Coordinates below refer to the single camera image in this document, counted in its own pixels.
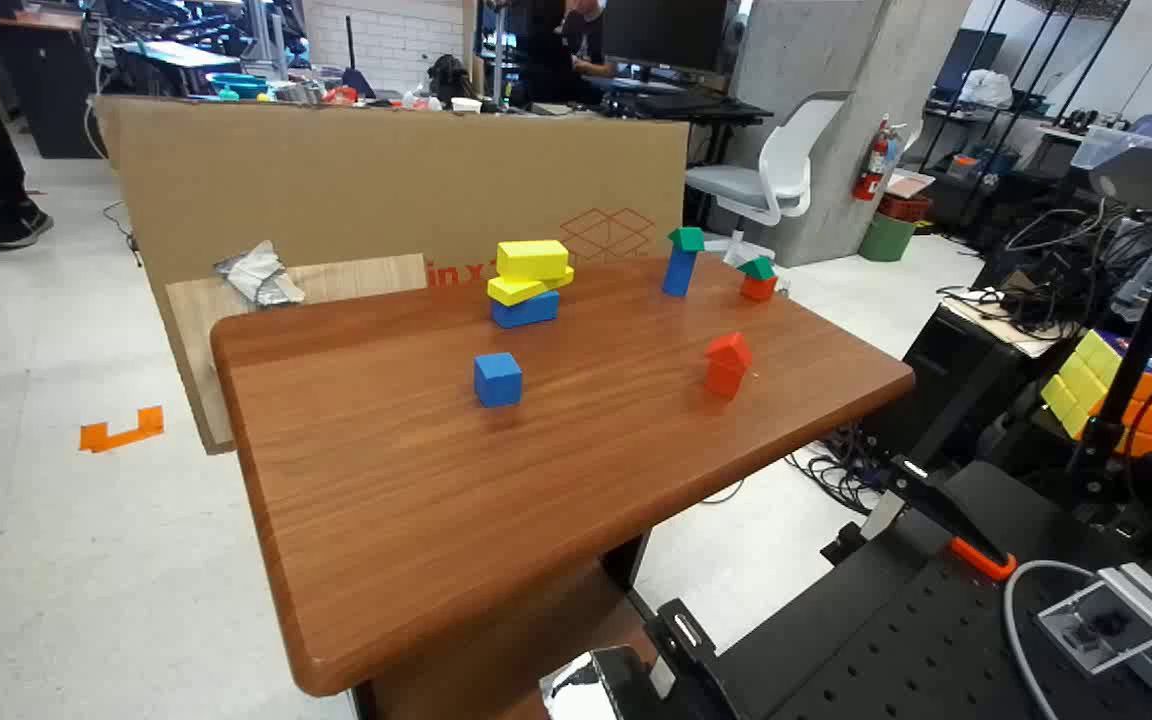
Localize black shoe with white sole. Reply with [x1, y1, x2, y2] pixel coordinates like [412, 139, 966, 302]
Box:
[0, 187, 55, 255]

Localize yellow sticky notes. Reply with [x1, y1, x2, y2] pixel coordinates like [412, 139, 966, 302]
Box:
[1036, 328, 1129, 445]

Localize small red block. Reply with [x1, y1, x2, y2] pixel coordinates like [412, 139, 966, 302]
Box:
[735, 271, 786, 306]

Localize large cardboard sheet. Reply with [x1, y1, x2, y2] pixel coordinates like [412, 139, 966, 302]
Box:
[97, 92, 696, 294]

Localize crumpled white cloth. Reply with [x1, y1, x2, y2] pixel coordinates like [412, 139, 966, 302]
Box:
[213, 235, 311, 311]

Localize green block on blue block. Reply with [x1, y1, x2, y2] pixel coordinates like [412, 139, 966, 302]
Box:
[663, 220, 713, 259]

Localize light wooden board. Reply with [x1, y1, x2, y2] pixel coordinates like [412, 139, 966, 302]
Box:
[161, 248, 433, 458]

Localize tall red block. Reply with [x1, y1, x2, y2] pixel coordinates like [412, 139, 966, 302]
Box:
[699, 328, 762, 404]

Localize wooden table pedestal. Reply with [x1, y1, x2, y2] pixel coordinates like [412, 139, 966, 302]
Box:
[351, 533, 670, 720]

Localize blue cube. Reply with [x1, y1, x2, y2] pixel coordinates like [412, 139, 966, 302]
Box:
[468, 346, 527, 410]

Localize white office chair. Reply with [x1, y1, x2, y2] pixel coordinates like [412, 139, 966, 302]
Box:
[681, 92, 852, 231]

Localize green bin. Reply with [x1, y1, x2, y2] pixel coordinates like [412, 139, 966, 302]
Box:
[856, 211, 917, 269]

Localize long blue block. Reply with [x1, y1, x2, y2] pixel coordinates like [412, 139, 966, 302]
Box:
[487, 288, 564, 332]

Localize flat yellow block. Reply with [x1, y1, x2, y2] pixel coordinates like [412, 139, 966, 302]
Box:
[486, 269, 582, 311]

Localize white cable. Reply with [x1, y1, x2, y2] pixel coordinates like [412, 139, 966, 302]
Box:
[1001, 557, 1104, 720]

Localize red fire extinguisher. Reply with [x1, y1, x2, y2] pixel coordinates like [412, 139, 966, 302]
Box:
[849, 117, 906, 207]

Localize person in black clothes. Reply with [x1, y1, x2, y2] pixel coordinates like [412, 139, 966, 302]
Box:
[517, 0, 624, 112]

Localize tall blue block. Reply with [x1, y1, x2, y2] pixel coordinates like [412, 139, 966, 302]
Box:
[657, 242, 706, 302]

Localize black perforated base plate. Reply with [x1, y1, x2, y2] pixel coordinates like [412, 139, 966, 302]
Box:
[681, 455, 1152, 720]

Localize orange handled clamp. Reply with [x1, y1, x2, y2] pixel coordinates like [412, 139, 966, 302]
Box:
[889, 465, 1022, 586]

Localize large yellow block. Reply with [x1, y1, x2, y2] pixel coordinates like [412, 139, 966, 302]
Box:
[491, 235, 575, 288]

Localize black camera stand pole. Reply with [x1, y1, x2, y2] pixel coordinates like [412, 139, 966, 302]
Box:
[1057, 194, 1152, 511]

